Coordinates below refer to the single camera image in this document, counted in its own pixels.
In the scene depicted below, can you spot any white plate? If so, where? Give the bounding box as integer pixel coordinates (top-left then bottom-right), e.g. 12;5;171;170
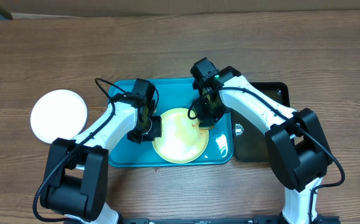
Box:
30;90;87;144

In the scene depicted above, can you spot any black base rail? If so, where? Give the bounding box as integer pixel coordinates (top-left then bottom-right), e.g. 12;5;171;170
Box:
117;214;341;224

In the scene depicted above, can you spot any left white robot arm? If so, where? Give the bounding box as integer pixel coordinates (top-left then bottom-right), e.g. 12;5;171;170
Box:
32;93;161;223

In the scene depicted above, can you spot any black water tray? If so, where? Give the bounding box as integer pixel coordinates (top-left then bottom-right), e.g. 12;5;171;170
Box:
232;82;290;162

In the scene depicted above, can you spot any teal plastic tray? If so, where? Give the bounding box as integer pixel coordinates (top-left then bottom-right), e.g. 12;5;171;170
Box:
108;78;234;168

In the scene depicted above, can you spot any green yellow sponge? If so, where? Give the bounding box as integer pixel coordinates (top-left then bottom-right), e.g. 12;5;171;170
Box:
199;121;215;130

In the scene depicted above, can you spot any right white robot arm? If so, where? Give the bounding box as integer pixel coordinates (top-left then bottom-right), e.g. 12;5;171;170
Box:
189;64;333;223

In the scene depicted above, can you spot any yellow-green plate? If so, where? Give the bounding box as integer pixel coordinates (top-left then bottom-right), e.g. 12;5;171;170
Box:
153;108;209;164

